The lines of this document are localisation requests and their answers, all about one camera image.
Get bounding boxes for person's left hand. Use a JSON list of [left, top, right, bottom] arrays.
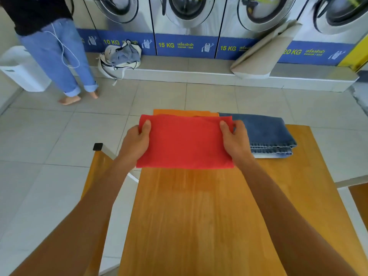
[[117, 120, 152, 169]]

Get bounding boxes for person's right hand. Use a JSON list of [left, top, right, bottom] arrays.
[[220, 120, 256, 167]]

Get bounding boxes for red cloth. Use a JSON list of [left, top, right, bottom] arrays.
[[136, 114, 235, 170]]

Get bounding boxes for person's left forearm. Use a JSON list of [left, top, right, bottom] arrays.
[[10, 159, 136, 276]]

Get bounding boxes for person's right forearm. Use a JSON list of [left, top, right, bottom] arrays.
[[236, 159, 359, 276]]

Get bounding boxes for folded blue jeans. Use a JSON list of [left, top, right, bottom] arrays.
[[218, 113, 298, 159]]

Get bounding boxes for folded orange cloth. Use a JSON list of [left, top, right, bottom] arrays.
[[153, 109, 220, 117]]

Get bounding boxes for wooden bench seat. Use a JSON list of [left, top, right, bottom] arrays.
[[81, 143, 140, 276], [335, 175, 368, 231]]

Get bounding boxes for white bag with grey clothes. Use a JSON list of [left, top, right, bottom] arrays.
[[97, 39, 142, 86]]

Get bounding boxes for beige folded mat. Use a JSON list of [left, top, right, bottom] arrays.
[[230, 19, 303, 80]]

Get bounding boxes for silver washing machine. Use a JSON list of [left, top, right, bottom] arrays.
[[149, 0, 228, 59], [64, 0, 105, 53], [215, 0, 312, 61], [278, 0, 368, 66], [83, 0, 157, 56]]

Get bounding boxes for white plastic bin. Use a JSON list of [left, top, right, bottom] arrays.
[[0, 45, 52, 93]]

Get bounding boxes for white cable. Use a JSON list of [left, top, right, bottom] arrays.
[[43, 22, 81, 69]]

